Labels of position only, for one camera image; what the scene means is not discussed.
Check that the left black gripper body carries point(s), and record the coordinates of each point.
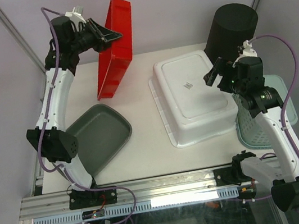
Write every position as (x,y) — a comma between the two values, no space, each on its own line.
(87,39)

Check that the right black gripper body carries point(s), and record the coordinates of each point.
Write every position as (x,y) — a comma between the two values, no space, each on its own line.
(229,82)

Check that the red plastic tray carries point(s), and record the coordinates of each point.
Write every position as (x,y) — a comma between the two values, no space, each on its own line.
(114,62)

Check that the black ribbed waste bin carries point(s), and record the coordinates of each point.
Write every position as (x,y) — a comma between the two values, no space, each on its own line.
(231,26)

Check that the large white plastic tub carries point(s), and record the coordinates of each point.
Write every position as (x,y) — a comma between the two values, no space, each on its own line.
(191,111)

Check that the teal perforated plastic basket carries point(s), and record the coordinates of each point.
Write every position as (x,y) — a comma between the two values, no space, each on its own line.
(250,134)

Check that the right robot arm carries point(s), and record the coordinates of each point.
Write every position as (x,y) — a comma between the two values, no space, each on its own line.
(245,79)

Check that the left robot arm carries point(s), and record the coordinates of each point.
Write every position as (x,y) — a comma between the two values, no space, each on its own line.
(57,149)

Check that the dark grey shallow tray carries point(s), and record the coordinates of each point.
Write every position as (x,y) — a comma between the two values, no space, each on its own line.
(101,132)

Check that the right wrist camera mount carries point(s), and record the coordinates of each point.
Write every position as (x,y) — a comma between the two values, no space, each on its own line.
(246,50)

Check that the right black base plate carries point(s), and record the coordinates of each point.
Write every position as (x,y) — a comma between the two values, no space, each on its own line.
(224,176)

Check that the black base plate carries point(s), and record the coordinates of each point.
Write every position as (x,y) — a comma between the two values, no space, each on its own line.
(89,199)
(224,176)

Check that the left aluminium frame post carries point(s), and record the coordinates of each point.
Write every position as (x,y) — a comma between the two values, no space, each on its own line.
(21,41)

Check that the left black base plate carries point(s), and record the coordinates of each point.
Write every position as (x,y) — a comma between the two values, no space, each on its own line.
(89,199)

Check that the aluminium mounting rail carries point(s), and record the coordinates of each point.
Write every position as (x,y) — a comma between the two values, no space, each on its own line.
(141,190)

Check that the grey slotted cable duct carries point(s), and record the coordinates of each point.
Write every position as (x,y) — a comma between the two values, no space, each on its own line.
(158,203)

